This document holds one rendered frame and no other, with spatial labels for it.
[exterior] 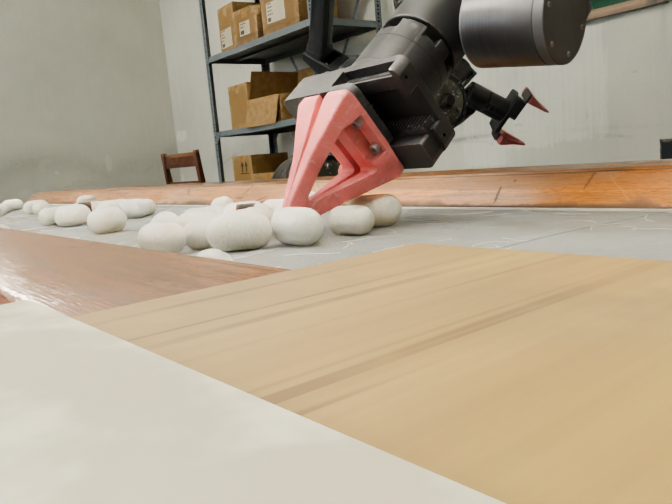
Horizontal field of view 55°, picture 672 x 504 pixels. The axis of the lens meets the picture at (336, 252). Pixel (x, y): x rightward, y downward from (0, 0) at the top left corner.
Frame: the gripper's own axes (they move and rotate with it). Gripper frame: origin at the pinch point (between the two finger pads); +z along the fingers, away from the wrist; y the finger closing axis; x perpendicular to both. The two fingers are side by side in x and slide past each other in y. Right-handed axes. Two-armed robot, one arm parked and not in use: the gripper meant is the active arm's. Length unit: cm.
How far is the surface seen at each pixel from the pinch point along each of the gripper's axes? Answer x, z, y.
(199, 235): -2.9, 4.8, -2.3
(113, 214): -1.6, 2.5, -22.8
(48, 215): -1.2, 2.7, -42.9
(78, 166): 83, -114, -479
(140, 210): 4.0, -2.9, -36.1
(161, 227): -4.8, 5.9, -2.8
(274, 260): -2.2, 5.4, 5.3
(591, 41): 109, -184, -99
